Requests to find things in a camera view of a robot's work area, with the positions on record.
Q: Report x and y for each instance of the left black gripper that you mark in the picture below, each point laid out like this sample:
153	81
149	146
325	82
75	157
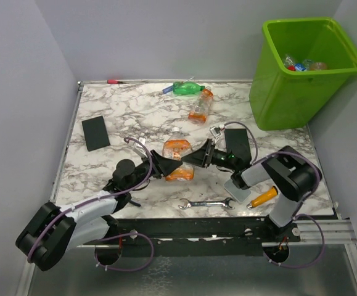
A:
162	166

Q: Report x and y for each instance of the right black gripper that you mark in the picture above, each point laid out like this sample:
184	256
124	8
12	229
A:
200	156

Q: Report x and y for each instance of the orange label bottle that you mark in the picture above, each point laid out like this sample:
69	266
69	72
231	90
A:
200	111
174	148

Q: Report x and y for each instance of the green sprite bottle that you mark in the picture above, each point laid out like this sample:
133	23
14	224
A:
187	88

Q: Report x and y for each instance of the red label bottle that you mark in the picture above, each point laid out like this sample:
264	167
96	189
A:
289	62

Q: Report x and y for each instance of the blue label bottle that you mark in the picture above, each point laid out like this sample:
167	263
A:
300	67

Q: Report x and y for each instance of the orange juice bottle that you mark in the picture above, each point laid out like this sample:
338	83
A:
317	66

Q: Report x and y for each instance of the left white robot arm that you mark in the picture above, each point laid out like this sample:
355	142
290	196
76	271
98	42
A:
53	230

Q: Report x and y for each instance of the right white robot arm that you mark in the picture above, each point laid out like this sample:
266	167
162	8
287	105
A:
295	177

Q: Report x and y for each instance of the green plastic bin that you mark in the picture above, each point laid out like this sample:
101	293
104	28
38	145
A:
282	99

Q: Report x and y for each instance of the clear bottle inside bin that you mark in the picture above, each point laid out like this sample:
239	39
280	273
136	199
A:
308	64

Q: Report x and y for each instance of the right black foam pad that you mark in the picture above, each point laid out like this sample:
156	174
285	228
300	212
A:
237	143

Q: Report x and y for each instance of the black foam pad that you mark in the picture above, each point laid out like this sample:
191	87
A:
95	133
237	143

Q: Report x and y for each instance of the silver open-end wrench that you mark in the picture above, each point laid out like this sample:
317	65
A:
222	203

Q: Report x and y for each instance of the grey rectangular sharpening stone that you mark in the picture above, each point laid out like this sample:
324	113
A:
239	195

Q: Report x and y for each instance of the left black foam pad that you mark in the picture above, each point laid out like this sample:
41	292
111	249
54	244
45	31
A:
95	133

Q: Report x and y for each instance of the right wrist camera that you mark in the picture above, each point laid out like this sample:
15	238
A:
217	133

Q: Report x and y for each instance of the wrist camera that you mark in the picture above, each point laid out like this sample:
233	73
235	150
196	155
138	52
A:
138	147
217	133

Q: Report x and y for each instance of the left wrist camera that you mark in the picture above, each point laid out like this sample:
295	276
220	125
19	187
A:
138	147

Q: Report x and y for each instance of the blue handled pliers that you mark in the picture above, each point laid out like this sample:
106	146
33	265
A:
134	203

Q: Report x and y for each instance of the blue handled screwdriver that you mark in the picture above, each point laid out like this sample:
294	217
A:
168	89

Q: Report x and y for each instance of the orange screwdriver handle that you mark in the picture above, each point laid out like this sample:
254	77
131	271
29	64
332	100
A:
263	198

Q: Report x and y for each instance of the black base frame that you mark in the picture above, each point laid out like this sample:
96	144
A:
194	237

